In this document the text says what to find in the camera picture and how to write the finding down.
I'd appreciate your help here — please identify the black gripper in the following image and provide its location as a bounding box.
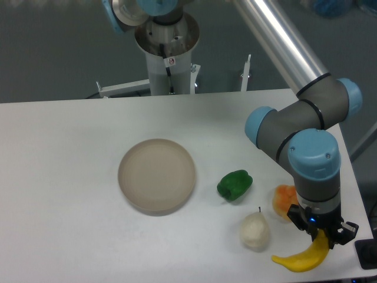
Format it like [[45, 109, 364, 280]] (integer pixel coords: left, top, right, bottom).
[[287, 195, 359, 249]]

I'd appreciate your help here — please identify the yellow banana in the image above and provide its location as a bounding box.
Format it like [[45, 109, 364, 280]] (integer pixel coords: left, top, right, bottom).
[[271, 230, 329, 272]]

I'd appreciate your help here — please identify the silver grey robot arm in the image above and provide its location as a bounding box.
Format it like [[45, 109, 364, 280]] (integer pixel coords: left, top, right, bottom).
[[102, 1, 362, 248]]

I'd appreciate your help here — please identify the orange peach fruit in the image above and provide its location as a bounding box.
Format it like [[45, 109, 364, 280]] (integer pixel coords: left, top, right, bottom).
[[272, 185, 299, 222]]

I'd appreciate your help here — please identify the black device at edge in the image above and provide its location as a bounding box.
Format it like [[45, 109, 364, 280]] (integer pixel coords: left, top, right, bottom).
[[355, 239, 376, 270]]

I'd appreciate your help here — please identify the white pear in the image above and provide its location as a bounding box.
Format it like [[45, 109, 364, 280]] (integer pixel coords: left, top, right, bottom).
[[239, 206, 270, 252]]

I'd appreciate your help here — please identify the green bell pepper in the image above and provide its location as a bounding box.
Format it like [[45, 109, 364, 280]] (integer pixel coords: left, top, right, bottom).
[[217, 170, 253, 202]]

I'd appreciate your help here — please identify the beige round plate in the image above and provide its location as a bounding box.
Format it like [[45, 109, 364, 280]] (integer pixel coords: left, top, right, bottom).
[[118, 139, 196, 216]]

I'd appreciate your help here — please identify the blue object top right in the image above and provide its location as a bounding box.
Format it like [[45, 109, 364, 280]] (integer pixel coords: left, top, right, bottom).
[[312, 0, 353, 18]]

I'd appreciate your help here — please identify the grey metal frame leg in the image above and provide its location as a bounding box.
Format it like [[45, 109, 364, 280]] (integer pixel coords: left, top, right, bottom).
[[349, 122, 377, 163]]

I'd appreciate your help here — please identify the white metal bracket right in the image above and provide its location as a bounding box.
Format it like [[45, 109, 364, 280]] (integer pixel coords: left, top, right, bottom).
[[240, 54, 251, 91]]

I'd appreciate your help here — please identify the white metal bracket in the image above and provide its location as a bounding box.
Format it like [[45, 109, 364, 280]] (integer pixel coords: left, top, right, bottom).
[[240, 54, 251, 91], [96, 79, 150, 98]]

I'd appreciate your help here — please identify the black cable on pedestal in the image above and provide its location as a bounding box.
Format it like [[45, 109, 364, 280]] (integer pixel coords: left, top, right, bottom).
[[159, 43, 176, 96]]

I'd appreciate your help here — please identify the white metal bracket left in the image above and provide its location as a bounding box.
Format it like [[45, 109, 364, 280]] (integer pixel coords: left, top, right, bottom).
[[96, 79, 150, 98]]

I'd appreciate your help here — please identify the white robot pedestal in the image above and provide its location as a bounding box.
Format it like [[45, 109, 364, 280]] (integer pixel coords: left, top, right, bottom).
[[135, 12, 200, 96]]

